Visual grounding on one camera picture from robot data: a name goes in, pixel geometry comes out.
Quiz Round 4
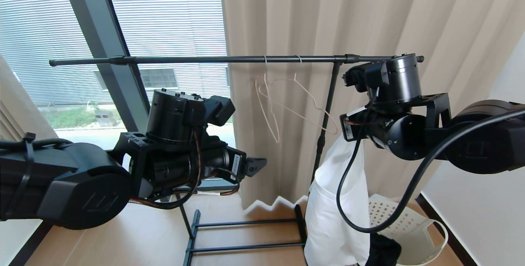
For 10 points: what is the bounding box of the black clothes rack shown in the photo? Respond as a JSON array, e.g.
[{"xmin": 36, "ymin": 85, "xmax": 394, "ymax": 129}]
[{"xmin": 48, "ymin": 54, "xmax": 425, "ymax": 266}]

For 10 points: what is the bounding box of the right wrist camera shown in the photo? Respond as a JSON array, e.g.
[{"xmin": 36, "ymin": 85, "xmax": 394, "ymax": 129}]
[{"xmin": 342, "ymin": 62, "xmax": 390, "ymax": 94}]

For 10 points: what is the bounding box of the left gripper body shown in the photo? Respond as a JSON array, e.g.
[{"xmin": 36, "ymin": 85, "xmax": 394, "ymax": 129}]
[{"xmin": 148, "ymin": 147, "xmax": 249, "ymax": 193}]

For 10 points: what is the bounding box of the beige curtain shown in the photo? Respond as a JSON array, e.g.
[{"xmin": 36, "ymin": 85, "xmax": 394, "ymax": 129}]
[
  {"xmin": 0, "ymin": 55, "xmax": 58, "ymax": 143},
  {"xmin": 219, "ymin": 0, "xmax": 525, "ymax": 210}
]

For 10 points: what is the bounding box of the white laundry basket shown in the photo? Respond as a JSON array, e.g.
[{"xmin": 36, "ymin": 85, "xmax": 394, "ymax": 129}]
[{"xmin": 367, "ymin": 194, "xmax": 449, "ymax": 266}]

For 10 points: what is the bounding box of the black garment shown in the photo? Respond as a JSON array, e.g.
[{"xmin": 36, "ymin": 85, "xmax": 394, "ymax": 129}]
[{"xmin": 365, "ymin": 233, "xmax": 402, "ymax": 266}]

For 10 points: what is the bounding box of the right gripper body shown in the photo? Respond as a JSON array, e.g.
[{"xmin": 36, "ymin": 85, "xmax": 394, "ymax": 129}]
[{"xmin": 340, "ymin": 107, "xmax": 428, "ymax": 161}]

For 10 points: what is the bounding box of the pink clothes hanger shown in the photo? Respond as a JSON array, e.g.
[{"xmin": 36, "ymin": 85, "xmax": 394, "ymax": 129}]
[
  {"xmin": 258, "ymin": 55, "xmax": 339, "ymax": 135},
  {"xmin": 254, "ymin": 56, "xmax": 281, "ymax": 144}
]

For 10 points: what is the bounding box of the window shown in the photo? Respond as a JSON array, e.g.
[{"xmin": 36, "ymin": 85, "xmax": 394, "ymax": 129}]
[{"xmin": 0, "ymin": 0, "xmax": 239, "ymax": 193}]

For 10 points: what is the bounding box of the white garment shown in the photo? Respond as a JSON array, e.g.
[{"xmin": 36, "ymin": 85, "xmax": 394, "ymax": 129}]
[{"xmin": 304, "ymin": 135, "xmax": 372, "ymax": 266}]

